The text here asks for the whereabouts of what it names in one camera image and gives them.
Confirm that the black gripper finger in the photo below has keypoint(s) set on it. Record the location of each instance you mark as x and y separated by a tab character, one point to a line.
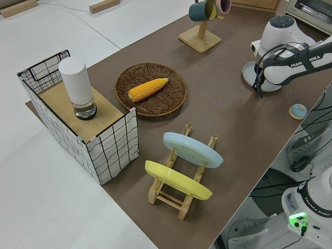
260	91

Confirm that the gray round plate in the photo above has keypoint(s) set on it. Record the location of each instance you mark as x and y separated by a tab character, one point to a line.
249	74

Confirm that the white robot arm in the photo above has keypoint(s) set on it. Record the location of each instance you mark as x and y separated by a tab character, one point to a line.
277	36

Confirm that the black plug at robot base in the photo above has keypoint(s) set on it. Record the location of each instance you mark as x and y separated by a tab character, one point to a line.
303	228

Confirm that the light blue plate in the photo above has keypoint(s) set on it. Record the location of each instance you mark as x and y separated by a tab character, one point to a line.
193	150

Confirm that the yellow plate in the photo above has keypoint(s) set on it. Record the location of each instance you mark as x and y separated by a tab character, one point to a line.
176	180

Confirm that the brown table mat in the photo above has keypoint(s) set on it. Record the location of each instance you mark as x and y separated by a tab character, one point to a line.
228	116

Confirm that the wooden mug stand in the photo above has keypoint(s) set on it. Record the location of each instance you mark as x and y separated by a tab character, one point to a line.
199	39

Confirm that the pink mug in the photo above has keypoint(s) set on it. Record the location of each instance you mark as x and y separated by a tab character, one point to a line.
223	6

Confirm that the white toaster oven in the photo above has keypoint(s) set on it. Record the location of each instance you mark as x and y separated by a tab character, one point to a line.
308	10

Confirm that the brown wicker tray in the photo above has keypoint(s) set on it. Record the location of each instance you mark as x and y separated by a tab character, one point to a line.
160	103

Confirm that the teal mug yellow inside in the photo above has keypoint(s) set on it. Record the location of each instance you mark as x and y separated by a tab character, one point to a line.
198	11

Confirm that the dark gray stool seat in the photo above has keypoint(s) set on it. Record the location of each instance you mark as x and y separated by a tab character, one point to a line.
267	197

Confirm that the yellow corn cob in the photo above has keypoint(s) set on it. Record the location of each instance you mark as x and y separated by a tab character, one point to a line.
147	89

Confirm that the wooden dish rack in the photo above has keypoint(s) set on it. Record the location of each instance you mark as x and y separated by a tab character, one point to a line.
166	197

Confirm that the white grid pattern storage box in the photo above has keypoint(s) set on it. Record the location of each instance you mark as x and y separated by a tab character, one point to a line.
109	153

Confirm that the light wooden block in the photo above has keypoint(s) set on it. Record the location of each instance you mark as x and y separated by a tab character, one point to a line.
103	6
18	7

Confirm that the white cylinder with glass base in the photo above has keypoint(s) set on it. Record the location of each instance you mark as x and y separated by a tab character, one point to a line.
75	80

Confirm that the wooden board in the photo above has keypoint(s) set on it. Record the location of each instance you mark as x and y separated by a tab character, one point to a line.
59	103

